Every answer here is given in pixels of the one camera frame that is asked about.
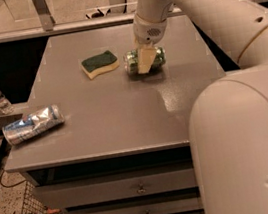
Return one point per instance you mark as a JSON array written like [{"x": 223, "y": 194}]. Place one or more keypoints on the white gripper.
[{"x": 147, "y": 30}]

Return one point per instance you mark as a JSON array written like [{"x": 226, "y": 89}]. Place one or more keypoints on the green soda can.
[{"x": 133, "y": 67}]

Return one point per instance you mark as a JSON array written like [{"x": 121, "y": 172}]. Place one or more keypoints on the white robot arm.
[{"x": 228, "y": 126}]

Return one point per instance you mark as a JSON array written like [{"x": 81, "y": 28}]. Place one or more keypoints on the green and yellow sponge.
[{"x": 99, "y": 64}]

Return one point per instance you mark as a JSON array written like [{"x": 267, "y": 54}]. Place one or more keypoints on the crushed blue silver can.
[{"x": 34, "y": 124}]

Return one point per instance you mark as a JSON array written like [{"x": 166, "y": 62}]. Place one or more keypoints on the grey drawer cabinet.
[{"x": 124, "y": 146}]

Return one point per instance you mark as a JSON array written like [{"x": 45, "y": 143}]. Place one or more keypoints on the metal railing frame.
[{"x": 25, "y": 19}]

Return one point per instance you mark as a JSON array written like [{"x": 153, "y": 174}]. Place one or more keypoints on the wire mesh basket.
[{"x": 30, "y": 204}]

